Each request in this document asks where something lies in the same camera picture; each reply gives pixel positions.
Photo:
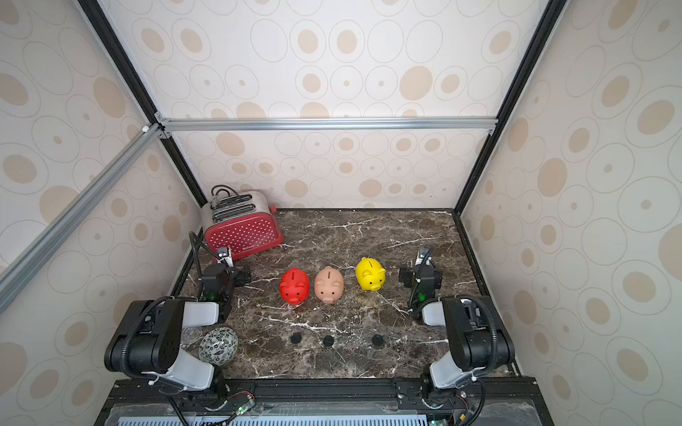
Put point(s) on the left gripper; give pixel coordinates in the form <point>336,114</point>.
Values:
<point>237,274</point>

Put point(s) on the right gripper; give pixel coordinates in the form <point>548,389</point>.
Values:
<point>408,277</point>

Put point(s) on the red piggy bank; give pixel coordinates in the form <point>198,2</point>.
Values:
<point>294,286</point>

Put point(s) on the pink piggy bank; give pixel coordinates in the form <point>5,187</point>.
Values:
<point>329,285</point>

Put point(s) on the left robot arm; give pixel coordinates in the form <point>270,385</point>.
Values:
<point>147,342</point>

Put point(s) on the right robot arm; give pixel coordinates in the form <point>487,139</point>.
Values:
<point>478,340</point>

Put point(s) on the yellow piggy bank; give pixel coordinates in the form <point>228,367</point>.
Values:
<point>370,274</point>

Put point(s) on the clear glass cup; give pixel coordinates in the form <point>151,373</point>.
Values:
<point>190,336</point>

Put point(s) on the speckled stone egg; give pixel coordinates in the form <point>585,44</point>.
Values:
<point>219,346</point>

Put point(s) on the red metal toaster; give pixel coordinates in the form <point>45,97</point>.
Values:
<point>240,223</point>

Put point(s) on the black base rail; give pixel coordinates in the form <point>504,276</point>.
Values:
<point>388,401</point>

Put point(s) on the horizontal aluminium rail back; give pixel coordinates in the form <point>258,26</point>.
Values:
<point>332,124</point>

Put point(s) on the diagonal aluminium rail left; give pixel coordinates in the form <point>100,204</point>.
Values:
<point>25,267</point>

